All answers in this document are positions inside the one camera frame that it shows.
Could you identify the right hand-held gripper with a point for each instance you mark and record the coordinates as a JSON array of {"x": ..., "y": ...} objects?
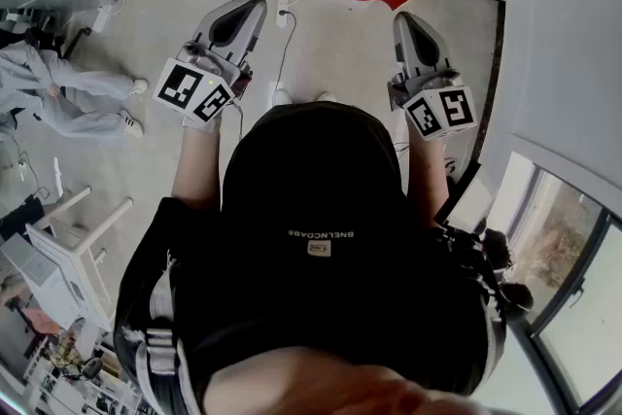
[{"x": 439, "y": 109}]

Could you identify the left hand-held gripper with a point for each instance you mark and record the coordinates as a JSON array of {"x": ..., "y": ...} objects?
[{"x": 194, "y": 87}]

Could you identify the person's right forearm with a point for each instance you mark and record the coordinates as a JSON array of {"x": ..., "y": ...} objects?
[{"x": 427, "y": 180}]

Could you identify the person's left forearm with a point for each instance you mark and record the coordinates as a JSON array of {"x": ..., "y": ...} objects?
[{"x": 196, "y": 170}]

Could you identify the white power strip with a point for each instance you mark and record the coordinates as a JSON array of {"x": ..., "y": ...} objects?
[
  {"x": 102, "y": 18},
  {"x": 283, "y": 10}
]

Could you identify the person's white shoe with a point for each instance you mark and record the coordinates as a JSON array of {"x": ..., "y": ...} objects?
[
  {"x": 282, "y": 96},
  {"x": 326, "y": 96}
]

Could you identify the white wristband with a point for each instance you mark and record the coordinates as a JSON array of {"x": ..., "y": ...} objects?
[{"x": 201, "y": 124}]

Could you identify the black office chair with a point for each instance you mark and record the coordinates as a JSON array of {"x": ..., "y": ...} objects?
[{"x": 80, "y": 36}]

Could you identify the black handheld monitor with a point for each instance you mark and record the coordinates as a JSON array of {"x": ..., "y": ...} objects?
[{"x": 469, "y": 199}]

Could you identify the person's black shirt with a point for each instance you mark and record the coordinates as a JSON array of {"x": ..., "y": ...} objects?
[{"x": 316, "y": 189}]

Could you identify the window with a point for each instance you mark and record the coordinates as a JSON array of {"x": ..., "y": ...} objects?
[{"x": 568, "y": 267}]

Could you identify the person's chin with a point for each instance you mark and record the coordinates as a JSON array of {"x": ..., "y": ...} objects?
[{"x": 340, "y": 389}]

